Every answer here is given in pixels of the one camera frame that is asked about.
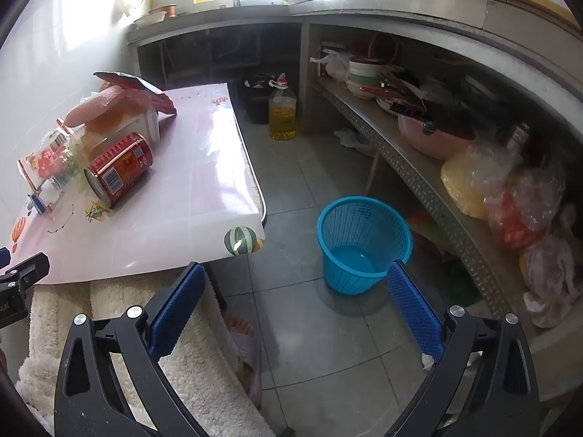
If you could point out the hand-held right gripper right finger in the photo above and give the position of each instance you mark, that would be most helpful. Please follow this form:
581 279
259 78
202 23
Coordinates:
414 309

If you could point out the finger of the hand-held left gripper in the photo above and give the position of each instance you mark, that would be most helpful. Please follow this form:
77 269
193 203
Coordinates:
29 269
3 257

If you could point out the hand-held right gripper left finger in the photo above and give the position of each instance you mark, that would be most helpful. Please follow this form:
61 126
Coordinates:
177 309

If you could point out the clear snack packet red print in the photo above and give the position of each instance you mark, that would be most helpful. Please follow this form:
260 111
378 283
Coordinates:
38 164

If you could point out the blue plastic basket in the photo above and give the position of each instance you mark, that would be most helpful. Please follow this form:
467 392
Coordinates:
364 218

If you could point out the red drink can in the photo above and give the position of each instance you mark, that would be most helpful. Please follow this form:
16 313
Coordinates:
120 168

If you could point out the pink textured wrapper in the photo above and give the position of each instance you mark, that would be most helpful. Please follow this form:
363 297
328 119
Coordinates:
95 102

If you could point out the red snack bag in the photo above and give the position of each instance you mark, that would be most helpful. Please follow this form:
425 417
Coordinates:
132 83

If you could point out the person's foot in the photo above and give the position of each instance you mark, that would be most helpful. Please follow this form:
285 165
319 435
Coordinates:
239 325

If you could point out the pink slipper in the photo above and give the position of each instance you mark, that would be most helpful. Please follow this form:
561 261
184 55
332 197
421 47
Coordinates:
249 359

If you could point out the pink printed tablecloth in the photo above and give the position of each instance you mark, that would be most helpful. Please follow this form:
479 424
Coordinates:
191 182

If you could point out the yellow plastic bag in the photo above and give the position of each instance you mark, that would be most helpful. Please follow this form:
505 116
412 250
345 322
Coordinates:
464 182

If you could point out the pink plastic bag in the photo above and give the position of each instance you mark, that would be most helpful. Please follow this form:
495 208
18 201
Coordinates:
546 273

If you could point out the clear bag red contents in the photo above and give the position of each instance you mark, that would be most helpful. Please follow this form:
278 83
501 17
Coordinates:
519 209

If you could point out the perforated metal shelf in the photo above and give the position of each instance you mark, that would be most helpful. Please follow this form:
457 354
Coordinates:
410 164

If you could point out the pink basin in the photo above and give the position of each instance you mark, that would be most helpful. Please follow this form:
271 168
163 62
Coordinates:
432 145

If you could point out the white rag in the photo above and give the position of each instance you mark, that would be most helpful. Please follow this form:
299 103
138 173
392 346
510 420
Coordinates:
353 139

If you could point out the black frying pan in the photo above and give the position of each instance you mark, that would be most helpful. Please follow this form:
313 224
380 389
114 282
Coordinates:
437 109

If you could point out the cooking oil bottle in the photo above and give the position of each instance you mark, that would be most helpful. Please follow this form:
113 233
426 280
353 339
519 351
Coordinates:
282 118

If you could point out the black pot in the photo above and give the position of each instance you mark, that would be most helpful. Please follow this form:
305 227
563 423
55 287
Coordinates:
258 98

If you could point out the stack of white bowls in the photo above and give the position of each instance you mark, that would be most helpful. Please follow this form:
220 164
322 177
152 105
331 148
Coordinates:
364 77

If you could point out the white plastic bag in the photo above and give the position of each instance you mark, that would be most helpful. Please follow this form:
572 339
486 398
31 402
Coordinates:
335 63

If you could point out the white dish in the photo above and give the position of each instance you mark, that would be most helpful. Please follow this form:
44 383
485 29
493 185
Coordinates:
150 19

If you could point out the copper pot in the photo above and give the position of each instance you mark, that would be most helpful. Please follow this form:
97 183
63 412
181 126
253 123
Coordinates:
165 10

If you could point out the concrete kitchen counter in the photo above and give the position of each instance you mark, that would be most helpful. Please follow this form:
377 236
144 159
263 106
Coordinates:
410 4

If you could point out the black metal table frame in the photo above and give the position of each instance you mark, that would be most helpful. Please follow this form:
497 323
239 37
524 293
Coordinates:
217 291

